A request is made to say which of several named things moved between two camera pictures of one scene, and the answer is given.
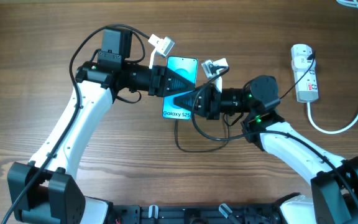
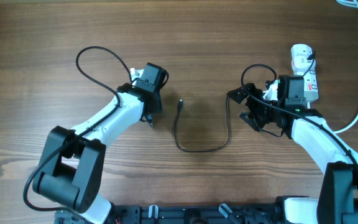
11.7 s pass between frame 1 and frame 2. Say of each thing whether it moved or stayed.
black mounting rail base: stayed
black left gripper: moved
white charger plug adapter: stayed
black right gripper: moved
